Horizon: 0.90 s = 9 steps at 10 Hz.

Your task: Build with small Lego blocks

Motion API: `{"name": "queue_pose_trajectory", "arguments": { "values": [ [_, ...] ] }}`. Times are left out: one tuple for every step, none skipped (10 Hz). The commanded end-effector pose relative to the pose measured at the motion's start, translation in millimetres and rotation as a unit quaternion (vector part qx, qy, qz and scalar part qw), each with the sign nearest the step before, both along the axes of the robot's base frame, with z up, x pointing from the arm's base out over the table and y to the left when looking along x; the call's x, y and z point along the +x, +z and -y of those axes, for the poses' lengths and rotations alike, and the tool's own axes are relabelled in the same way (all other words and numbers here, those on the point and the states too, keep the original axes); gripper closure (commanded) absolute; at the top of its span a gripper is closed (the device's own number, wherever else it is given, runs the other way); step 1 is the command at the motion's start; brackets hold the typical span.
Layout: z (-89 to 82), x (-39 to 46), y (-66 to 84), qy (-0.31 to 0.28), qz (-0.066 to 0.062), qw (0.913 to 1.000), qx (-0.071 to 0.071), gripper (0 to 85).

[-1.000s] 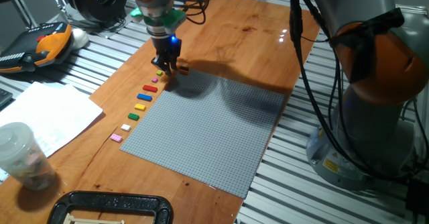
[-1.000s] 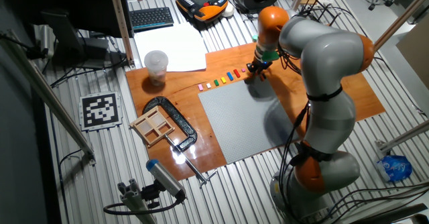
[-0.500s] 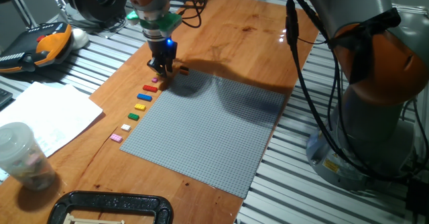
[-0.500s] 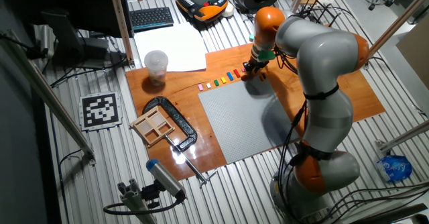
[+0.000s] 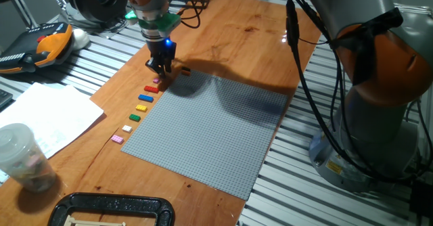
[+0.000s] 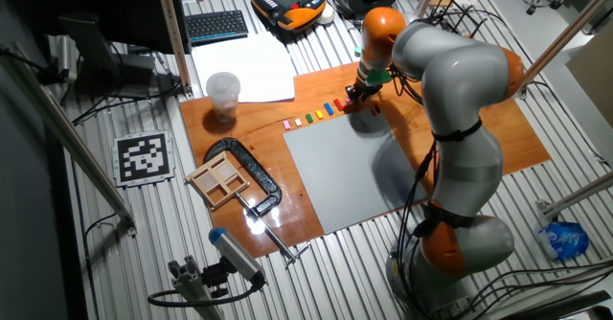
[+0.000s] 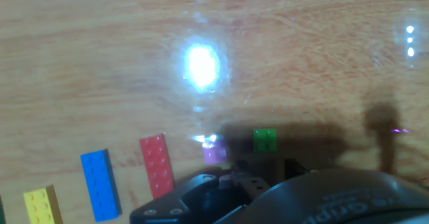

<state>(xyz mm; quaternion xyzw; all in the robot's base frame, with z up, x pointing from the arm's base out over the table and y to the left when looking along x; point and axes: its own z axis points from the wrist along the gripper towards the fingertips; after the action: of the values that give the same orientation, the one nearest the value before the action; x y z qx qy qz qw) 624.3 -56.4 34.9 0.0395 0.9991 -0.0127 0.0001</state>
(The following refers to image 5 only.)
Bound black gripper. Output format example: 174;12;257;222
145;36;177;80

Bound long blue Lego brick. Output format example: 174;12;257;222
137;93;155;104

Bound gray Lego baseplate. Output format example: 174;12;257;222
120;69;289;201

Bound glossy wooden board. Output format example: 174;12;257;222
0;0;322;226

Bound orange black teach pendant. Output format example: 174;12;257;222
0;22;74;75

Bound white paper sheets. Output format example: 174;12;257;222
0;82;105;160

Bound black metal C-clamp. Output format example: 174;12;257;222
47;191;176;226

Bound black keyboard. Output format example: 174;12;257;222
0;89;14;112

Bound clear plastic cup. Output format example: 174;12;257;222
0;122;58;193

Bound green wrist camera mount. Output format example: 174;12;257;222
124;10;182;38

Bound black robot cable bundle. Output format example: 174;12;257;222
175;0;433;186

